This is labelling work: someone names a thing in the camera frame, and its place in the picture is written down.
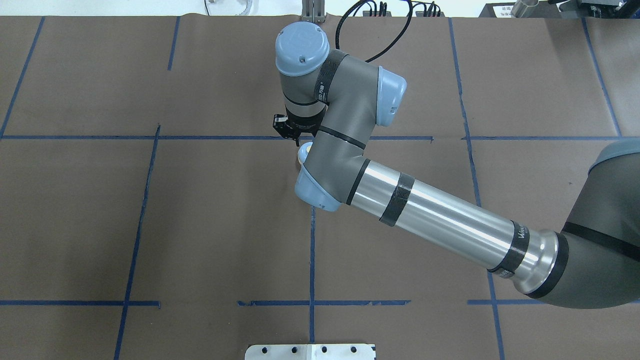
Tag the aluminium frame post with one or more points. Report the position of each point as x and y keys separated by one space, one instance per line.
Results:
x=313 y=11

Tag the silver metal cylinder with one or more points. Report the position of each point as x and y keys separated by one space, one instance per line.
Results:
x=524 y=8

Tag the white camera pole with base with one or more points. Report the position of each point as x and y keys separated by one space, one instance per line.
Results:
x=327 y=351

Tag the blue cream call bell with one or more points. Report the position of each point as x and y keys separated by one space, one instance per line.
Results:
x=303 y=152

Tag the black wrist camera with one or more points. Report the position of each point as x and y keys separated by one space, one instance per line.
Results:
x=281 y=126

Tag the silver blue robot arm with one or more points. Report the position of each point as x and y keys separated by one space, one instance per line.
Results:
x=592 y=263

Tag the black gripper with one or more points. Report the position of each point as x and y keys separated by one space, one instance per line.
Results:
x=302 y=125

